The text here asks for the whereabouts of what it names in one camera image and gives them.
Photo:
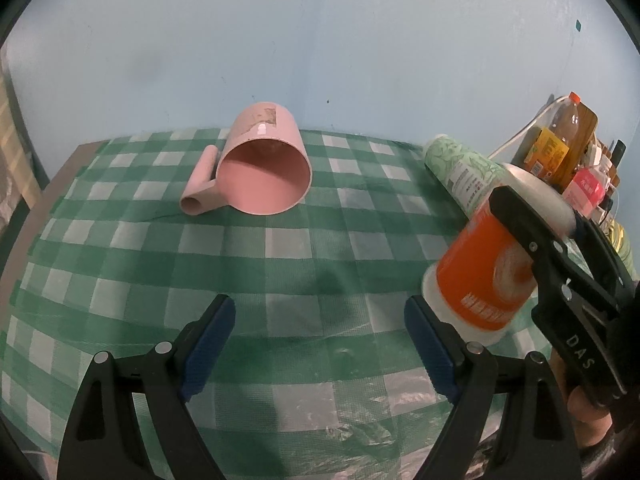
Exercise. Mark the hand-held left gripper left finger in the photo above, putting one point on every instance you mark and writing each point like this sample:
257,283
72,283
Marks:
210,340

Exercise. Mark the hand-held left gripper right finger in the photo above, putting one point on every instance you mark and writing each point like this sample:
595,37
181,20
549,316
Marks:
430,345

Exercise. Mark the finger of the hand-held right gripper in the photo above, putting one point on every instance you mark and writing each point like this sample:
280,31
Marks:
550,265
602,247

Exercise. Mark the orange and white paper cup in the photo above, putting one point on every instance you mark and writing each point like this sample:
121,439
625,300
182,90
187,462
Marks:
480,270

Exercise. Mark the green patterned paper cup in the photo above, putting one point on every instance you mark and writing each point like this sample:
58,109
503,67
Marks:
465,170

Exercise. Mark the person's right hand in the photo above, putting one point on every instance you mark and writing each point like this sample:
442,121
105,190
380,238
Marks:
590,417

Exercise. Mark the yellow-green striped cloth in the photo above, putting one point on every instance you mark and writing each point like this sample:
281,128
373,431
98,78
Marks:
620,245

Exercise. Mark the pink-label plastic bottle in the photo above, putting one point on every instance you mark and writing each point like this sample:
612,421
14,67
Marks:
587,190

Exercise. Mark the wooden board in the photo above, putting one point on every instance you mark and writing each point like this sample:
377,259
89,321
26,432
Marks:
586,135

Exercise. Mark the orange-capped juice bottle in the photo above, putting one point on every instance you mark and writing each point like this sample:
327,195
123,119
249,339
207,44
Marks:
552,145

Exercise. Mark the green checkered tablecloth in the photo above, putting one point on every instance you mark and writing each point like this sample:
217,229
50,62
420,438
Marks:
310,260

